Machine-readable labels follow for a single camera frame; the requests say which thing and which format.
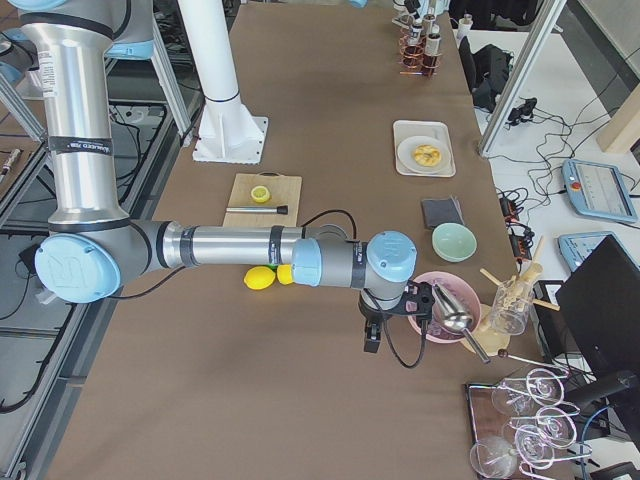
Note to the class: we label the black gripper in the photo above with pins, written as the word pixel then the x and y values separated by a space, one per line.
pixel 370 314

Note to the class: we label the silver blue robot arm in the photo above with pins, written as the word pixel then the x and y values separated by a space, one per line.
pixel 95 247

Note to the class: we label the wine glass rack tray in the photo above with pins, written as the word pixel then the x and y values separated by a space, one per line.
pixel 522 426

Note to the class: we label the cream serving tray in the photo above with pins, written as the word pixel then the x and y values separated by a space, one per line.
pixel 408 135

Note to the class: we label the tea bottle in rack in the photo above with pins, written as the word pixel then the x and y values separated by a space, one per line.
pixel 412 49

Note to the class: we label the metal ice scoop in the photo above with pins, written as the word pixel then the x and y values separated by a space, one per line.
pixel 455 318

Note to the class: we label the pink ice bowl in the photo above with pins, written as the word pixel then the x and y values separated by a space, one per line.
pixel 462 292

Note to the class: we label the yellow lemon lower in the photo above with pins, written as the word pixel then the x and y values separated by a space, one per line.
pixel 284 274

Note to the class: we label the yellow lemon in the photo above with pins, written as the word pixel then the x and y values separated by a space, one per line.
pixel 284 274
pixel 259 278

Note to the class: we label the green ceramic bowl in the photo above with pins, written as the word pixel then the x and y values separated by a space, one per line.
pixel 454 242

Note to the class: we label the round wooden coaster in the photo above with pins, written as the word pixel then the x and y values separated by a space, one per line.
pixel 490 339

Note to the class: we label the yellow lemon upper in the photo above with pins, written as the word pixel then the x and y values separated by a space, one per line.
pixel 259 278

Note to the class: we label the grey folded cloth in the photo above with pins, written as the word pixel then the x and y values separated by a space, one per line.
pixel 440 211

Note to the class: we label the clear glass pitcher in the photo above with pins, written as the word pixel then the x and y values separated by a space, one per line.
pixel 510 310

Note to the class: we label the wooden cup stand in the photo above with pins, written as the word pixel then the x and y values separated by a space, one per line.
pixel 530 276

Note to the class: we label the steel muddler black tip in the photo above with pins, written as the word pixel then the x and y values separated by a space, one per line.
pixel 258 209

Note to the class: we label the wooden cutting board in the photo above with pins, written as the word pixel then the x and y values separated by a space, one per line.
pixel 284 190

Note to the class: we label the half lemon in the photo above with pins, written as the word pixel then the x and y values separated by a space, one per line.
pixel 260 194

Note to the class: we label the white round plate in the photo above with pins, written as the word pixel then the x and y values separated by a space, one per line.
pixel 406 147

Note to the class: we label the blue teach pendant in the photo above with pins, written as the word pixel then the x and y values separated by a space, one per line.
pixel 597 190
pixel 575 248

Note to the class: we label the black monitor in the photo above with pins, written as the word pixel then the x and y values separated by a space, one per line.
pixel 600 305

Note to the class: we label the braided ring bread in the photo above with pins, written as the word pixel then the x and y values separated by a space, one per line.
pixel 427 155

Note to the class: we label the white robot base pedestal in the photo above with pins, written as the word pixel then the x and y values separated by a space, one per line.
pixel 227 132

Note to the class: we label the black camera on floor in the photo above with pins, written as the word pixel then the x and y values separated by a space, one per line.
pixel 522 113

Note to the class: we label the copper wire bottle rack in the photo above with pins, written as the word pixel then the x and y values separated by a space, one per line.
pixel 420 70

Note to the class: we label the aluminium frame post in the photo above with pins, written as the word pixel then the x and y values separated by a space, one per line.
pixel 540 31

